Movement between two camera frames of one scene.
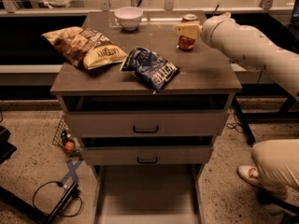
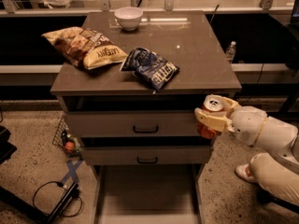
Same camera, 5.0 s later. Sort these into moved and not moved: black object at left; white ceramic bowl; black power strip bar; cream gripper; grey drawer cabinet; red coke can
Moved: cream gripper; red coke can
Not moved: white ceramic bowl; grey drawer cabinet; black object at left; black power strip bar
